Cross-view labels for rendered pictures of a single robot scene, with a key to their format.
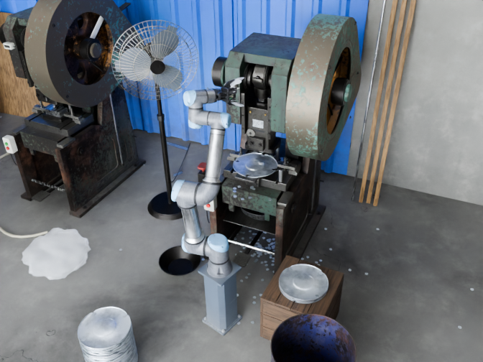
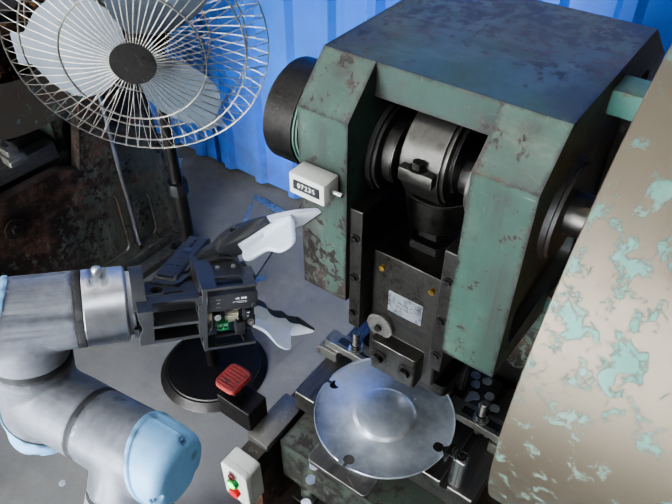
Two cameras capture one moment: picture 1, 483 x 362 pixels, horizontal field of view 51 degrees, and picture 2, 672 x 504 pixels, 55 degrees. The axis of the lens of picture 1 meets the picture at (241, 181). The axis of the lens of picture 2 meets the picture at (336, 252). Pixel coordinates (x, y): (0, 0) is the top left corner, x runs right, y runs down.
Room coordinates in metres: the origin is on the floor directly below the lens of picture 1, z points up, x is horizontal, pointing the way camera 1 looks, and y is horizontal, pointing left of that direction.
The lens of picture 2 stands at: (2.00, -0.15, 1.92)
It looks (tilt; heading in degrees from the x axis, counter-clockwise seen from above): 42 degrees down; 11
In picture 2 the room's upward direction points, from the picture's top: straight up
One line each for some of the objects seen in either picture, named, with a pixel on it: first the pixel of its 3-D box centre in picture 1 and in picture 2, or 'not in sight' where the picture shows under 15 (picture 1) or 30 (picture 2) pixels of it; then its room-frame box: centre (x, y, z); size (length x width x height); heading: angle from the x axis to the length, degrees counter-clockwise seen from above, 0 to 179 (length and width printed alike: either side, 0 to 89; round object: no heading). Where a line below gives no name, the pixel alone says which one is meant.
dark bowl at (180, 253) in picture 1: (180, 263); not in sight; (2.64, 0.45, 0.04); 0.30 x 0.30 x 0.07
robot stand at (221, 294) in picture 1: (221, 294); not in sight; (2.16, 0.14, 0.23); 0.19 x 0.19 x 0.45; 50
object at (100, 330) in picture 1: (104, 327); not in sight; (1.86, 0.78, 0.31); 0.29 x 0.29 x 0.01
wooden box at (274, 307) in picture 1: (301, 304); not in sight; (2.11, -0.36, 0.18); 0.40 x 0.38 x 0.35; 153
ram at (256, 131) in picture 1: (260, 124); (416, 304); (2.84, -0.13, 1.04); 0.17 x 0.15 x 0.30; 155
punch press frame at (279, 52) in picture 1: (270, 139); (450, 319); (3.01, -0.20, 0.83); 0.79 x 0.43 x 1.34; 155
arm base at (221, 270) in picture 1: (219, 262); not in sight; (2.16, 0.14, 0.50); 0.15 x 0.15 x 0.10
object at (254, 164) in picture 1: (255, 164); (384, 413); (2.77, -0.09, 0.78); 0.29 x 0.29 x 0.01
